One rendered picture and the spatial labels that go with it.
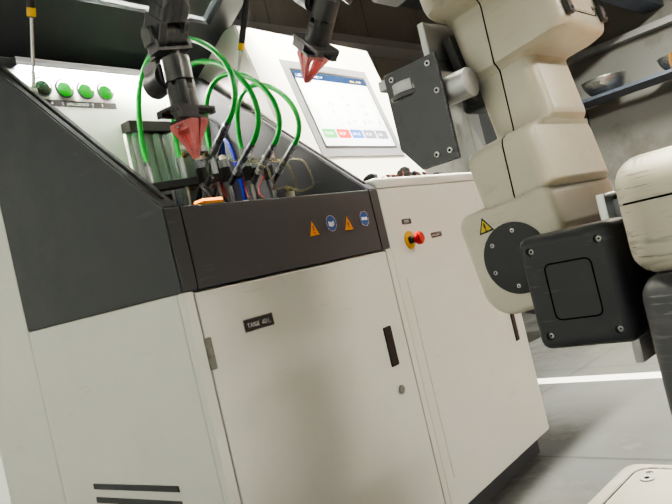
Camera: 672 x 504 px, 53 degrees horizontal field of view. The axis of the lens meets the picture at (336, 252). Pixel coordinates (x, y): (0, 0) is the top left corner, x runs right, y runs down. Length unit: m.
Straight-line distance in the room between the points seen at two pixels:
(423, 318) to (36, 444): 1.02
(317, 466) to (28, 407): 0.74
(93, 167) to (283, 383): 0.58
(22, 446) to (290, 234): 0.87
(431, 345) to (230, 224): 0.74
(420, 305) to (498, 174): 0.90
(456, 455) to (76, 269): 1.08
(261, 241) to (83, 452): 0.62
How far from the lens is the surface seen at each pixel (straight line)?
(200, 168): 1.70
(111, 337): 1.46
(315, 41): 1.58
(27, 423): 1.84
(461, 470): 1.94
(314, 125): 2.11
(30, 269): 1.69
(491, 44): 1.05
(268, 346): 1.38
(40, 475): 1.85
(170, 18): 1.40
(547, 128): 1.02
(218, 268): 1.32
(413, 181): 1.95
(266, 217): 1.44
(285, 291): 1.44
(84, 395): 1.59
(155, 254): 1.30
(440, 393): 1.88
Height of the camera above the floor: 0.77
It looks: 1 degrees up
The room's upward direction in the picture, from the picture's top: 13 degrees counter-clockwise
